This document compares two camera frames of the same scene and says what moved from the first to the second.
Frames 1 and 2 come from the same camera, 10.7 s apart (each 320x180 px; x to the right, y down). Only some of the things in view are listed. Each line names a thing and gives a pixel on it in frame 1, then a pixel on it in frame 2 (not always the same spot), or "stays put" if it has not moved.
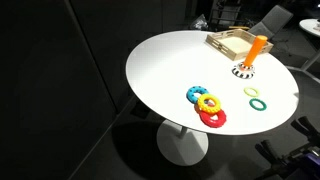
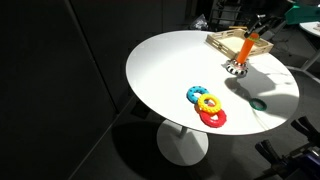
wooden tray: (234, 43) stays put
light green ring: (251, 94) → (254, 39)
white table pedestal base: (180, 144) stays put
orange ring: (196, 108) stays put
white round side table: (311, 24) stays put
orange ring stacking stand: (246, 70) → (239, 67)
